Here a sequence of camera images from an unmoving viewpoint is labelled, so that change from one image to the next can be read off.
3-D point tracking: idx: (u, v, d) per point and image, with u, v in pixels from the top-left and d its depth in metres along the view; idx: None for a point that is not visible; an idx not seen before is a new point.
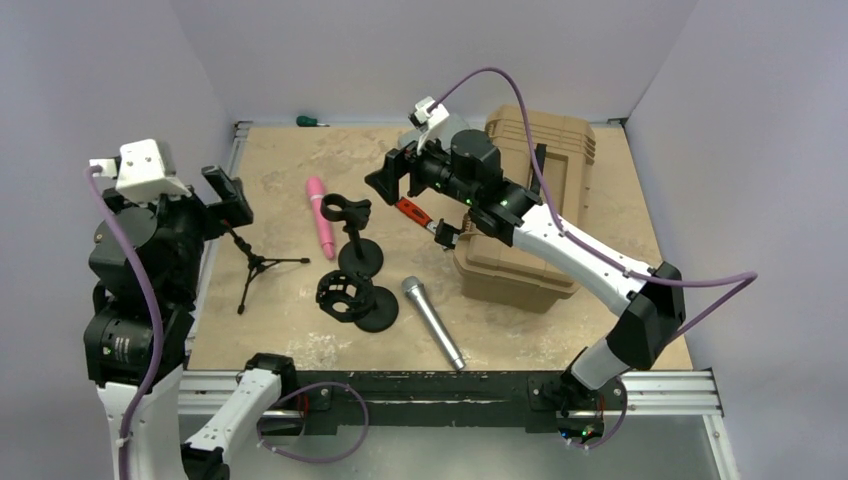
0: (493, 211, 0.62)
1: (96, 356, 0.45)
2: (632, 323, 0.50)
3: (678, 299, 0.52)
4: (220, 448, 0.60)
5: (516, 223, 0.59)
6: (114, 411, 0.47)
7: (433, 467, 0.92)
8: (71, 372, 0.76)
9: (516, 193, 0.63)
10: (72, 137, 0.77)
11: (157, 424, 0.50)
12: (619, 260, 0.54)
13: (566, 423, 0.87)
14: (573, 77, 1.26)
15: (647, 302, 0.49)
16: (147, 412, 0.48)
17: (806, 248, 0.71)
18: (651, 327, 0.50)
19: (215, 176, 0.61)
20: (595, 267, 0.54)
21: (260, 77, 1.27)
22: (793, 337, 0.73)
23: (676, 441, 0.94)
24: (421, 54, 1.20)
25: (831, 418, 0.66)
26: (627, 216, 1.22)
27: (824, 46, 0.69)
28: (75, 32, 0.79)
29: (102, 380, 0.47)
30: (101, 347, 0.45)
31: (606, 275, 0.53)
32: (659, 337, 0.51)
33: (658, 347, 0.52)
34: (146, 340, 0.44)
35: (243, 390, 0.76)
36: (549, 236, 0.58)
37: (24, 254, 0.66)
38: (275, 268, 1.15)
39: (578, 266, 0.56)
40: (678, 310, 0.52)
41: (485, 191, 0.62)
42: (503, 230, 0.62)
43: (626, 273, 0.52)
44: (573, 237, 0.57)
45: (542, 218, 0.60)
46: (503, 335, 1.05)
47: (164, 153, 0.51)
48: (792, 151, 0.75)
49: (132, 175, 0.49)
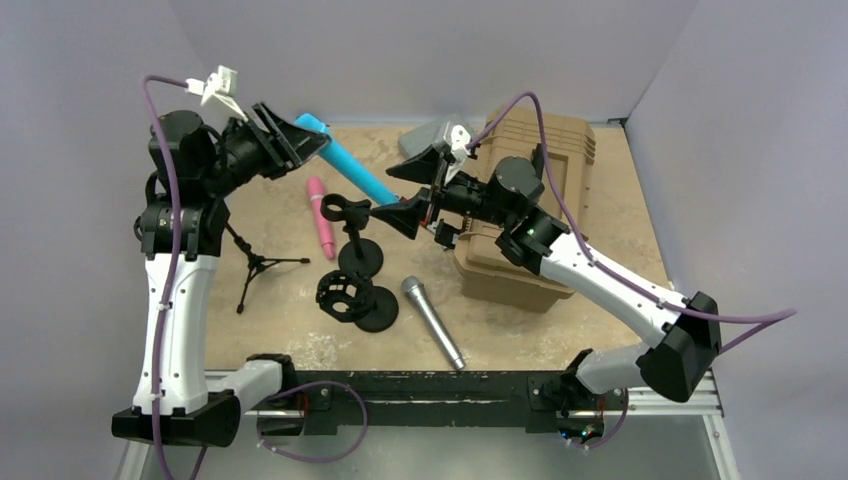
0: (521, 240, 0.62)
1: (153, 227, 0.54)
2: (666, 355, 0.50)
3: (714, 331, 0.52)
4: (229, 392, 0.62)
5: (544, 252, 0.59)
6: (158, 281, 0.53)
7: (433, 467, 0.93)
8: (65, 374, 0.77)
9: (542, 221, 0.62)
10: (67, 136, 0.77)
11: (194, 299, 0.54)
12: (652, 290, 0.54)
13: (566, 423, 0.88)
14: (574, 76, 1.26)
15: (683, 336, 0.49)
16: (187, 283, 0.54)
17: (808, 247, 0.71)
18: (688, 359, 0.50)
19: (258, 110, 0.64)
20: (628, 298, 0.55)
21: (260, 76, 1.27)
22: (794, 338, 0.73)
23: (677, 442, 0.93)
24: (420, 53, 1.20)
25: (831, 422, 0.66)
26: (627, 216, 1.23)
27: (824, 47, 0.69)
28: (74, 31, 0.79)
29: (153, 253, 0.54)
30: (158, 220, 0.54)
31: (639, 306, 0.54)
32: (697, 367, 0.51)
33: (696, 378, 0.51)
34: (195, 219, 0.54)
35: (249, 368, 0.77)
36: (578, 266, 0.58)
37: (15, 257, 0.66)
38: (275, 268, 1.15)
39: (608, 294, 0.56)
40: (714, 340, 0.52)
41: (520, 221, 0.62)
42: (530, 259, 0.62)
43: (660, 303, 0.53)
44: (603, 268, 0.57)
45: (571, 247, 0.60)
46: (503, 335, 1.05)
47: (229, 80, 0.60)
48: (794, 151, 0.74)
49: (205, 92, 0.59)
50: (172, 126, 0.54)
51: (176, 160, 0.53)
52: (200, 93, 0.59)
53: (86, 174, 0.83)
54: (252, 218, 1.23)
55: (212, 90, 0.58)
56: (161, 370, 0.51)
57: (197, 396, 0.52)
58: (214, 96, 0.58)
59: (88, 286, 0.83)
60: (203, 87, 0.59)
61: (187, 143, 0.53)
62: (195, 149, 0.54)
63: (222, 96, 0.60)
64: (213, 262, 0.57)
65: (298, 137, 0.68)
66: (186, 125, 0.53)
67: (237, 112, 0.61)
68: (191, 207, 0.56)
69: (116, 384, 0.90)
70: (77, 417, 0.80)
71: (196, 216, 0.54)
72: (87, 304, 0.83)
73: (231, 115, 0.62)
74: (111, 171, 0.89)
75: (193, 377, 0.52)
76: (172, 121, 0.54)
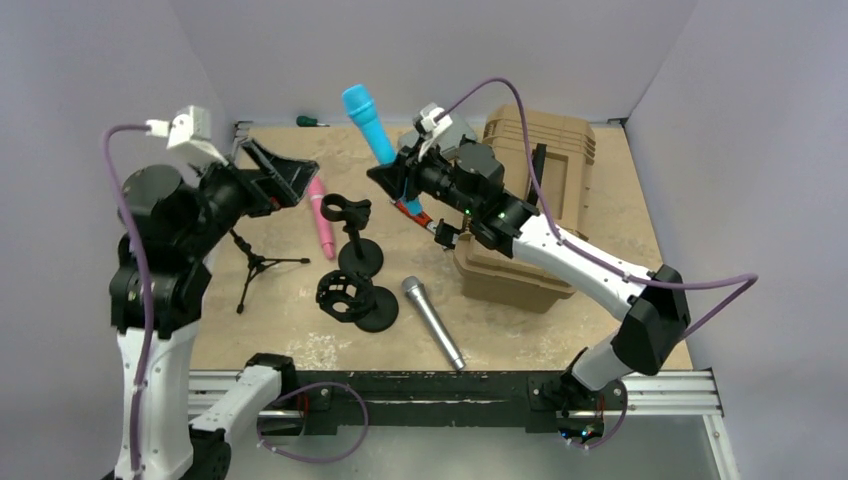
0: (493, 224, 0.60)
1: (121, 298, 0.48)
2: (634, 328, 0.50)
3: (681, 303, 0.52)
4: (221, 430, 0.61)
5: (514, 235, 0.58)
6: (132, 355, 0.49)
7: (432, 467, 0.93)
8: (64, 374, 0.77)
9: (514, 205, 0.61)
10: (67, 137, 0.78)
11: (173, 373, 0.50)
12: (617, 265, 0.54)
13: (566, 423, 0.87)
14: (574, 77, 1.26)
15: (649, 307, 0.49)
16: (162, 361, 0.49)
17: (807, 248, 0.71)
18: (654, 330, 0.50)
19: (250, 148, 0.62)
20: (595, 273, 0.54)
21: (260, 76, 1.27)
22: (792, 338, 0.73)
23: (675, 441, 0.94)
24: (420, 54, 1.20)
25: (830, 421, 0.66)
26: (627, 216, 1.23)
27: (825, 46, 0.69)
28: (75, 32, 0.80)
29: (126, 325, 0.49)
30: (127, 291, 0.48)
31: (606, 281, 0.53)
32: (664, 339, 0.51)
33: (663, 351, 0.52)
34: (168, 291, 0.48)
35: (244, 382, 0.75)
36: (547, 246, 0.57)
37: (17, 256, 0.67)
38: (275, 268, 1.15)
39: (574, 272, 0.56)
40: (682, 313, 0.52)
41: (487, 205, 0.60)
42: (502, 243, 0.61)
43: (626, 277, 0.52)
44: (572, 246, 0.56)
45: (540, 228, 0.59)
46: (503, 335, 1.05)
47: (201, 119, 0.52)
48: (793, 151, 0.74)
49: (174, 137, 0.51)
50: (139, 186, 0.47)
51: (147, 228, 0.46)
52: (170, 139, 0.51)
53: (86, 173, 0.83)
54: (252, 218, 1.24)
55: (185, 136, 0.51)
56: (140, 448, 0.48)
57: (179, 468, 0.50)
58: (189, 141, 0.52)
59: (88, 285, 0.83)
60: (169, 129, 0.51)
61: (161, 206, 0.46)
62: (171, 211, 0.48)
63: (197, 139, 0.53)
64: (194, 328, 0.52)
65: (288, 172, 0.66)
66: (158, 189, 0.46)
67: (215, 155, 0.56)
68: (165, 272, 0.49)
69: (115, 384, 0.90)
70: (76, 416, 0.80)
71: (169, 288, 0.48)
72: (87, 304, 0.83)
73: (209, 159, 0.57)
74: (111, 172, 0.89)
75: (174, 450, 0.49)
76: (146, 179, 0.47)
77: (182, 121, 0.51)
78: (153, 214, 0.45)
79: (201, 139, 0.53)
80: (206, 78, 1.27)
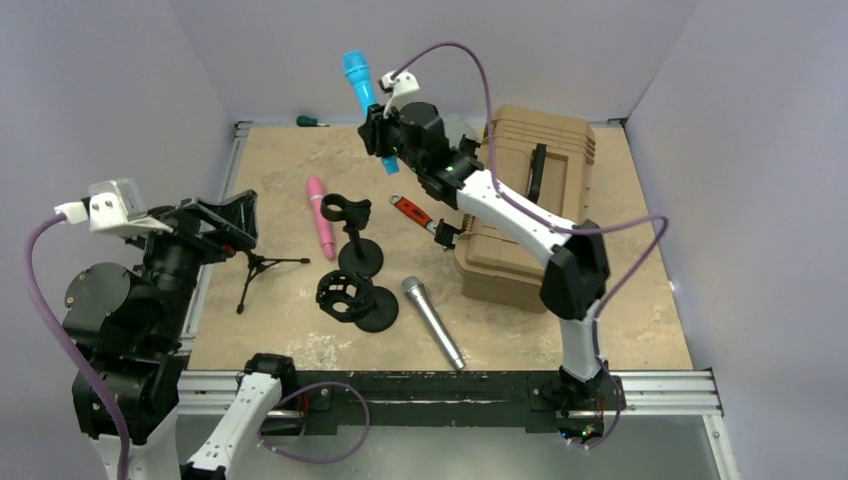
0: (439, 175, 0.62)
1: (86, 410, 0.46)
2: (556, 275, 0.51)
3: (601, 253, 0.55)
4: (222, 468, 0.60)
5: (457, 186, 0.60)
6: (109, 458, 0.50)
7: (433, 467, 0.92)
8: (62, 373, 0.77)
9: (461, 160, 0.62)
10: (67, 136, 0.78)
11: (156, 464, 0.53)
12: (546, 218, 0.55)
13: (566, 423, 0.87)
14: (574, 76, 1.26)
15: (569, 254, 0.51)
16: (142, 462, 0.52)
17: (807, 247, 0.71)
18: (574, 276, 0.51)
19: (194, 208, 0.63)
20: (525, 224, 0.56)
21: (260, 76, 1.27)
22: (792, 337, 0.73)
23: (676, 440, 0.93)
24: (419, 53, 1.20)
25: (829, 420, 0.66)
26: (627, 216, 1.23)
27: (825, 46, 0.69)
28: (75, 31, 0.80)
29: (96, 432, 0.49)
30: (90, 402, 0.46)
31: (534, 232, 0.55)
32: (584, 287, 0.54)
33: (584, 299, 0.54)
34: (136, 392, 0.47)
35: (243, 398, 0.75)
36: (487, 198, 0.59)
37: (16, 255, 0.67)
38: (275, 268, 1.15)
39: (508, 223, 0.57)
40: (602, 263, 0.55)
41: (433, 157, 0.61)
42: (448, 195, 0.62)
43: (551, 228, 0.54)
44: (508, 199, 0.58)
45: (483, 182, 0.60)
46: (503, 335, 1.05)
47: (128, 194, 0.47)
48: (793, 151, 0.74)
49: (101, 220, 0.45)
50: (84, 299, 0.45)
51: (102, 342, 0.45)
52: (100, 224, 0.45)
53: (87, 172, 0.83)
54: None
55: (124, 217, 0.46)
56: None
57: None
58: (129, 222, 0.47)
59: None
60: (91, 213, 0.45)
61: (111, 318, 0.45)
62: (123, 318, 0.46)
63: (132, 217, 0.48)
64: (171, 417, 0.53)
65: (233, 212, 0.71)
66: (105, 299, 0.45)
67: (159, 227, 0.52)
68: (130, 376, 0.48)
69: None
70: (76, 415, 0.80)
71: (136, 390, 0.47)
72: None
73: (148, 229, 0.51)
74: (111, 172, 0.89)
75: None
76: (93, 287, 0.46)
77: (109, 200, 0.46)
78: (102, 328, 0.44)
79: (137, 215, 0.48)
80: (206, 78, 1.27)
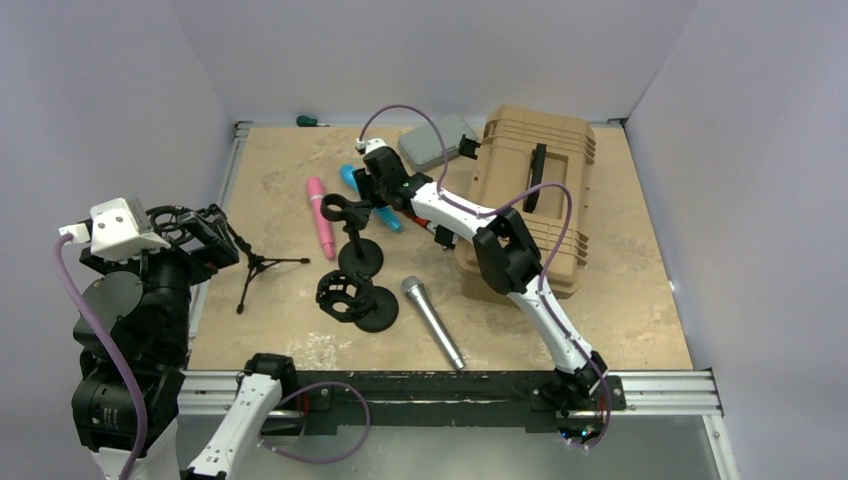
0: (400, 191, 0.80)
1: (86, 422, 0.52)
2: (484, 250, 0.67)
3: (524, 235, 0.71)
4: (223, 473, 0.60)
5: (412, 196, 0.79)
6: (110, 470, 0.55)
7: (433, 467, 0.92)
8: (61, 372, 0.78)
9: (416, 177, 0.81)
10: (63, 137, 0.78)
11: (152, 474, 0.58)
12: (475, 208, 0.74)
13: (566, 423, 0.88)
14: (574, 76, 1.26)
15: (490, 234, 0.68)
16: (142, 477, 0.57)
17: (808, 246, 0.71)
18: (498, 250, 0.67)
19: (194, 224, 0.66)
20: (459, 215, 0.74)
21: (259, 75, 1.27)
22: (793, 337, 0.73)
23: (676, 440, 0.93)
24: (419, 53, 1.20)
25: (827, 419, 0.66)
26: (627, 216, 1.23)
27: (824, 47, 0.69)
28: (74, 31, 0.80)
29: (97, 445, 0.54)
30: (90, 415, 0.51)
31: (465, 220, 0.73)
32: (512, 261, 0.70)
33: (515, 270, 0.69)
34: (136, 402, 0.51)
35: (243, 401, 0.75)
36: (432, 201, 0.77)
37: (16, 254, 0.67)
38: (275, 268, 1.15)
39: (450, 217, 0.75)
40: (526, 242, 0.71)
41: (391, 179, 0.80)
42: (408, 205, 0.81)
43: (478, 215, 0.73)
44: (447, 199, 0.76)
45: (429, 191, 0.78)
46: (503, 335, 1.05)
47: (135, 210, 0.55)
48: (792, 151, 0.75)
49: (108, 236, 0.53)
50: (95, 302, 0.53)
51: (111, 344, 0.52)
52: (107, 240, 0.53)
53: (86, 172, 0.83)
54: (252, 218, 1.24)
55: (133, 231, 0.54)
56: None
57: None
58: (138, 236, 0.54)
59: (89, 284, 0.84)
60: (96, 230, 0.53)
61: (124, 323, 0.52)
62: (132, 326, 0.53)
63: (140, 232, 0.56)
64: (166, 435, 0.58)
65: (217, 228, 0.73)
66: (112, 306, 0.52)
67: (161, 242, 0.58)
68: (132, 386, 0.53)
69: None
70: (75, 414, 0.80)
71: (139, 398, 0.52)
72: None
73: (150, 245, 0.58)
74: (110, 171, 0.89)
75: None
76: (103, 296, 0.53)
77: (118, 216, 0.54)
78: (114, 331, 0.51)
79: (146, 231, 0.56)
80: (205, 78, 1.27)
